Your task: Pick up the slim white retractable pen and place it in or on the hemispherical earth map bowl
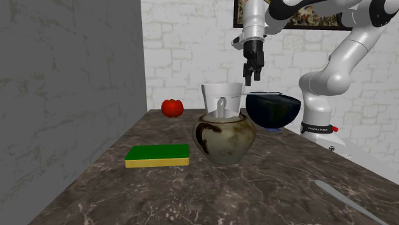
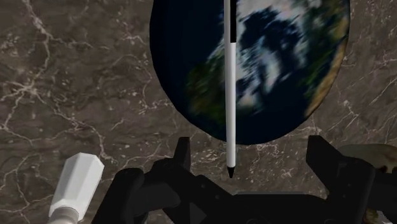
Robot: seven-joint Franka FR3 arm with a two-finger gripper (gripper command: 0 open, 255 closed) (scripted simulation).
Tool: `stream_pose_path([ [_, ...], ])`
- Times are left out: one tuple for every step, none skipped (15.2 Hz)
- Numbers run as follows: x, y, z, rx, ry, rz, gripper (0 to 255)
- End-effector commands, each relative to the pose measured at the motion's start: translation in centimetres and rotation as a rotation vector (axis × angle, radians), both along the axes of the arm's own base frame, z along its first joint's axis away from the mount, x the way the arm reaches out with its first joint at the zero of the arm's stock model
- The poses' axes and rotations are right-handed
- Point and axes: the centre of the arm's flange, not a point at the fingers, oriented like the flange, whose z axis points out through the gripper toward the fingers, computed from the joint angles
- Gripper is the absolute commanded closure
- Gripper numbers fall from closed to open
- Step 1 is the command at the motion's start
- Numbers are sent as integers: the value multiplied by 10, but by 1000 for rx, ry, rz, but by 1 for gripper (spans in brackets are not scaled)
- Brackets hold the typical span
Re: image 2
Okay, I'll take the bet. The earth print oval object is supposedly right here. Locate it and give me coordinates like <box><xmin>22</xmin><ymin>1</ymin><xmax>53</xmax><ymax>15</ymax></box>
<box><xmin>149</xmin><ymin>0</ymin><xmax>351</xmax><ymax>146</ymax></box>

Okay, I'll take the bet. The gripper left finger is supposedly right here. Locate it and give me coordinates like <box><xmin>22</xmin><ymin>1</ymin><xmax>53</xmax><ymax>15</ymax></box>
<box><xmin>92</xmin><ymin>136</ymin><xmax>233</xmax><ymax>224</ymax></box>

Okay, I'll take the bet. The white pen with black tip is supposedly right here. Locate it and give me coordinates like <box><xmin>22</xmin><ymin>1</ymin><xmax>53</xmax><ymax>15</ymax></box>
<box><xmin>223</xmin><ymin>0</ymin><xmax>237</xmax><ymax>179</ymax></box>

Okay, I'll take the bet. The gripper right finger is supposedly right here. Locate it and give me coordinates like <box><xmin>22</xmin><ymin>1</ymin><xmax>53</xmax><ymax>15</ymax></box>
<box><xmin>305</xmin><ymin>134</ymin><xmax>397</xmax><ymax>224</ymax></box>

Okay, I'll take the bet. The tan brown mottled object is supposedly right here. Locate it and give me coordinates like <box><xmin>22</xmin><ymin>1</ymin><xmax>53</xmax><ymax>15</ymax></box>
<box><xmin>337</xmin><ymin>143</ymin><xmax>397</xmax><ymax>174</ymax></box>

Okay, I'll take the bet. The white faceted handle tool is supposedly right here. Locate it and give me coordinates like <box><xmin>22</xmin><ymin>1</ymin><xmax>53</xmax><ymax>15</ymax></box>
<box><xmin>46</xmin><ymin>152</ymin><xmax>105</xmax><ymax>224</ymax></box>

